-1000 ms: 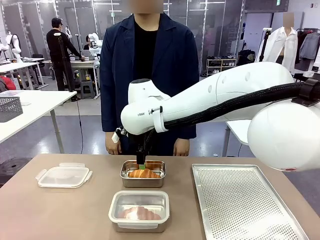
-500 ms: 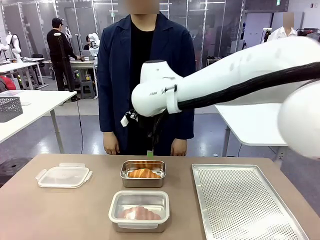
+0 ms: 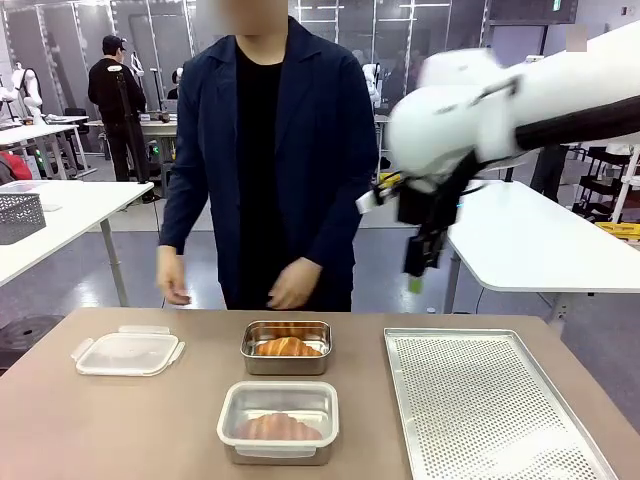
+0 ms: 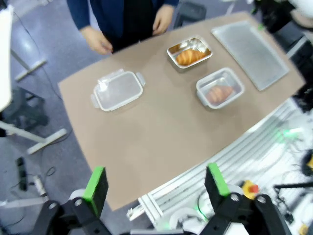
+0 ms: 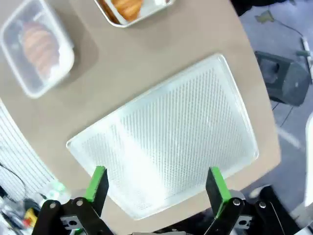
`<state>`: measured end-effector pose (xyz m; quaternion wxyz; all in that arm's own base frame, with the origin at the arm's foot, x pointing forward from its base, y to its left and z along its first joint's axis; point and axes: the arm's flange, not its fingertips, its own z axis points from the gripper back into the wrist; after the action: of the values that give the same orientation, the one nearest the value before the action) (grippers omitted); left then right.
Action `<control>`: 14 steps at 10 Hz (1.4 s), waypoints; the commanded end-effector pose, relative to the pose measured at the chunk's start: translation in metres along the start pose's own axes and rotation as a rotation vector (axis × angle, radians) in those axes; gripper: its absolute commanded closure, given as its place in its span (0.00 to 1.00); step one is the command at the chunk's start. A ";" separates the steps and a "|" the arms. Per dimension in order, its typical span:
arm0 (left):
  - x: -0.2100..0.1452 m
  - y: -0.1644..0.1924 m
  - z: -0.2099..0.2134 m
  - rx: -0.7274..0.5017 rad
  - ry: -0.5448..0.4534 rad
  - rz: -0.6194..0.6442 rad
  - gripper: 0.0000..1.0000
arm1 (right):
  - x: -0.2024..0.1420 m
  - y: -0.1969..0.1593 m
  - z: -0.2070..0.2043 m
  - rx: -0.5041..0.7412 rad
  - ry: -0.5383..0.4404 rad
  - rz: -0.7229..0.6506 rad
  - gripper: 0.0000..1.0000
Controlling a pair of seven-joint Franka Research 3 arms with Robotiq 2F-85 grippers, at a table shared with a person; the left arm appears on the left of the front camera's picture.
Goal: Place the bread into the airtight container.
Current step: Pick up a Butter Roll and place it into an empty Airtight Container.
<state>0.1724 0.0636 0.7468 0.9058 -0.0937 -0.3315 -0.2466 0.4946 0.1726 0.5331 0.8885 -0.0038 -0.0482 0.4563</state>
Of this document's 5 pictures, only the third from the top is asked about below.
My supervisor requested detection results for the white humanoid robot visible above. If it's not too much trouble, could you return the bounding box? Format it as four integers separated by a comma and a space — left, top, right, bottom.
9, 61, 47, 127

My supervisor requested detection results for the golden croissant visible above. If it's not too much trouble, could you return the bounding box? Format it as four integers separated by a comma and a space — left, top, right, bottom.
234, 411, 324, 442
255, 336, 324, 358

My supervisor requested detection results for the small steel container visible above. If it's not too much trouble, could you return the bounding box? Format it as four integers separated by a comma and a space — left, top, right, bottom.
239, 319, 333, 377

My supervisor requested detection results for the grey mesh basket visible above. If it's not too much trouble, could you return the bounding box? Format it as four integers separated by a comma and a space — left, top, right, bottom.
0, 191, 48, 246

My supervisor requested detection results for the background person in black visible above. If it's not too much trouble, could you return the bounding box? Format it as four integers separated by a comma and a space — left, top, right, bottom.
87, 34, 152, 184

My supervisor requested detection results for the black round floor base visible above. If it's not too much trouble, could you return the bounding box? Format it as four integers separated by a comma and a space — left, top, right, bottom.
0, 314, 65, 372

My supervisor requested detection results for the person's right hand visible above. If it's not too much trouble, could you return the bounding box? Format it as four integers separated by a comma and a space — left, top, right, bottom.
156, 243, 193, 307

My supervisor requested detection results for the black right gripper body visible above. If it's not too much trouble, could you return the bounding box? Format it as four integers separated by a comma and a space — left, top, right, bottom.
397, 177, 462, 230

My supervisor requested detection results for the perforated metal baking tray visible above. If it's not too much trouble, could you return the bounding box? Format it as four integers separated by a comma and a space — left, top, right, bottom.
383, 327, 620, 480

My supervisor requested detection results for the large white rounded table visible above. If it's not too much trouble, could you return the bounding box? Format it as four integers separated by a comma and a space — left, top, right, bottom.
443, 179, 640, 324

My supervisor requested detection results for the white side table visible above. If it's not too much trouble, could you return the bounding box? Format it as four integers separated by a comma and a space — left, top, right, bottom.
0, 179, 155, 307

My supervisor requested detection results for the black rolling cart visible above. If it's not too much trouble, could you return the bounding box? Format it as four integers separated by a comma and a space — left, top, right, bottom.
571, 143, 640, 222

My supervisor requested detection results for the person in navy jacket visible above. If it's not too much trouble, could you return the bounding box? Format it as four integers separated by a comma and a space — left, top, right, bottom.
158, 14, 380, 314

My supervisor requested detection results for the white background desk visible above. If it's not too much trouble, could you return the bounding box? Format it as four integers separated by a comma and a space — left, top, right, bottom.
0, 114, 100, 181

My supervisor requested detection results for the clear plastic clip lid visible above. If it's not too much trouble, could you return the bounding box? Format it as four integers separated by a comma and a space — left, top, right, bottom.
215, 380, 340, 458
70, 324, 187, 377

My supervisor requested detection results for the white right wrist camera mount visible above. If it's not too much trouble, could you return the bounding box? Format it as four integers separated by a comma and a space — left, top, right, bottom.
355, 185, 402, 215

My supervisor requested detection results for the red bag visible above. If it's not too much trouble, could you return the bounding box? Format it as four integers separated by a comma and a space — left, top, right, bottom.
0, 151, 34, 185

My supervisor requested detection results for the person's left hand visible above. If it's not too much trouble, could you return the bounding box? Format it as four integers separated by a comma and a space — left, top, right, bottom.
266, 256, 324, 311

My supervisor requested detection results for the flat yellow crate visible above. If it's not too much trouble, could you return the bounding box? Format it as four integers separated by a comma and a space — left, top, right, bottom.
593, 221, 640, 247

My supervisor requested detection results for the thin black tripod stand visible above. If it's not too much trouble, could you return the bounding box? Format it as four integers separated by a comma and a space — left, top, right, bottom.
114, 71, 152, 184

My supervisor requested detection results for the large steel container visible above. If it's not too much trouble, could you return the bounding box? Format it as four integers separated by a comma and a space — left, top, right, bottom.
222, 394, 338, 467

